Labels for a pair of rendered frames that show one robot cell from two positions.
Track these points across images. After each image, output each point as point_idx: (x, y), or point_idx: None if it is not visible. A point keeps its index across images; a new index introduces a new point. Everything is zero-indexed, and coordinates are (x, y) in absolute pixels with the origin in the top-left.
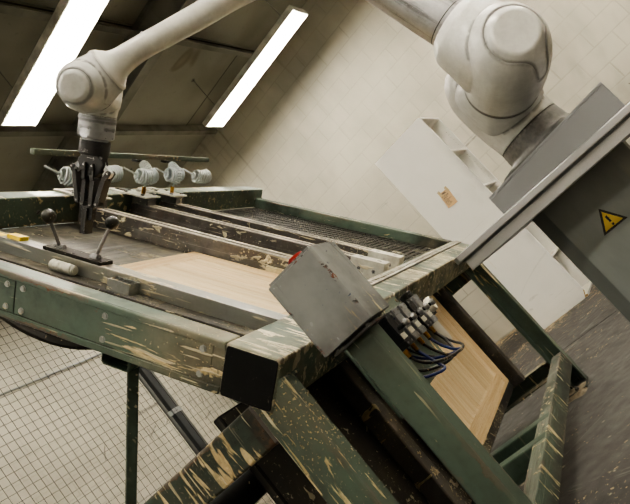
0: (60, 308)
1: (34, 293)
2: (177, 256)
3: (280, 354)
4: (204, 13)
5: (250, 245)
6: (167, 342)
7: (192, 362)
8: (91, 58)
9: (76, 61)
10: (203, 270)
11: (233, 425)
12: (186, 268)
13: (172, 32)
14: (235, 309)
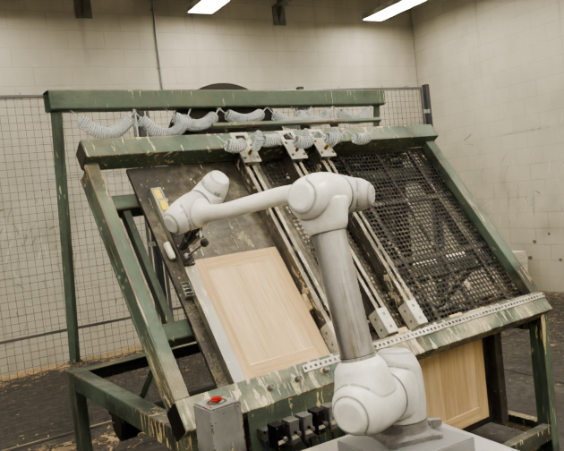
0: (134, 306)
1: (129, 287)
2: (255, 252)
3: (192, 426)
4: (275, 202)
5: (307, 268)
6: (159, 371)
7: (164, 389)
8: (188, 209)
9: (177, 211)
10: (256, 281)
11: (167, 428)
12: (247, 275)
13: (244, 211)
14: (221, 355)
